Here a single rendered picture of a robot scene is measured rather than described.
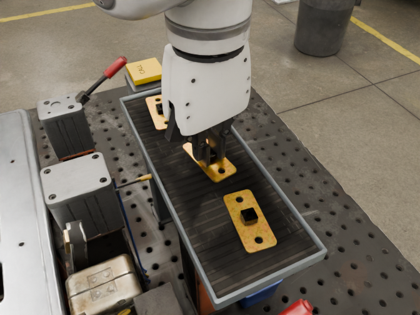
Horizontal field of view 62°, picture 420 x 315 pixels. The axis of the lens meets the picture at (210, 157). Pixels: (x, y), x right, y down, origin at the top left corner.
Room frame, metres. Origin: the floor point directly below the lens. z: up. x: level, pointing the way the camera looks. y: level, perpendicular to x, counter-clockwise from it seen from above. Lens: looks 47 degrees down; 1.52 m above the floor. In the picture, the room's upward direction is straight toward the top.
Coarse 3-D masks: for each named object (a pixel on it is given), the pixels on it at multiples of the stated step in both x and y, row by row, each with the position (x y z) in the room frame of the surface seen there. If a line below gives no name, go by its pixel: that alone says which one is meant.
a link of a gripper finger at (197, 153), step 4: (184, 136) 0.31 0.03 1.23; (188, 136) 0.31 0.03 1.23; (192, 136) 0.31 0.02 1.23; (188, 140) 0.30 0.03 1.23; (192, 140) 0.31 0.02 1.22; (192, 144) 0.33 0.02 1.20; (208, 144) 0.32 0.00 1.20; (192, 148) 0.33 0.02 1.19; (196, 148) 0.32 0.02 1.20; (200, 148) 0.32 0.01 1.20; (204, 148) 0.32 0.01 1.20; (208, 148) 0.31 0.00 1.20; (192, 152) 0.33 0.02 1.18; (196, 152) 0.32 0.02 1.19; (200, 152) 0.32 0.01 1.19; (204, 152) 0.32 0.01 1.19; (208, 152) 0.31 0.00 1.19; (196, 156) 0.32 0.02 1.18; (200, 156) 0.32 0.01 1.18; (204, 156) 0.32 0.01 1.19; (208, 156) 0.31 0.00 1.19; (196, 160) 0.32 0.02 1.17; (200, 160) 0.32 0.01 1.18; (204, 160) 0.32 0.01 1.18; (208, 160) 0.31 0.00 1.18; (204, 164) 0.32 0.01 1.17; (208, 164) 0.31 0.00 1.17
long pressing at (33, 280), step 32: (0, 128) 0.58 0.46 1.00; (32, 128) 0.58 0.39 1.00; (0, 160) 0.48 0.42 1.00; (32, 160) 0.48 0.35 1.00; (0, 192) 0.40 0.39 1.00; (32, 192) 0.40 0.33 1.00; (0, 224) 0.33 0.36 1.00; (32, 224) 0.33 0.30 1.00; (0, 256) 0.27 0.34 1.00; (32, 256) 0.27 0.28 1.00; (32, 288) 0.22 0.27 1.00
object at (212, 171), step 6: (186, 144) 0.36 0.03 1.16; (186, 150) 0.35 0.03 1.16; (210, 150) 0.34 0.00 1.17; (192, 156) 0.34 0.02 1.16; (210, 156) 0.33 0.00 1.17; (216, 156) 0.33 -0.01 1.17; (198, 162) 0.32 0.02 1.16; (210, 162) 0.32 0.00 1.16; (216, 162) 0.32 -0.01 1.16; (222, 162) 0.32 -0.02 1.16; (228, 162) 0.32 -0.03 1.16; (204, 168) 0.31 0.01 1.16; (210, 168) 0.31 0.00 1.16; (216, 168) 0.31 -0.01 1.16; (222, 168) 0.32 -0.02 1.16; (228, 168) 0.31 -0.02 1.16; (234, 168) 0.31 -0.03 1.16; (210, 174) 0.30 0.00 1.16; (216, 174) 0.30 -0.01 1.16; (222, 174) 0.30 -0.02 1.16; (228, 174) 0.30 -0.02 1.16; (216, 180) 0.29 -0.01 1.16
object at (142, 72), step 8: (128, 64) 0.58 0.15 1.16; (136, 64) 0.58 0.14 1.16; (144, 64) 0.58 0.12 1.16; (152, 64) 0.58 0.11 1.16; (128, 72) 0.56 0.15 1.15; (136, 72) 0.55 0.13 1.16; (144, 72) 0.55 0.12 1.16; (152, 72) 0.55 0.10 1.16; (160, 72) 0.55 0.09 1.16; (136, 80) 0.53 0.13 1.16; (144, 80) 0.53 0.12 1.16; (152, 80) 0.54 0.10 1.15
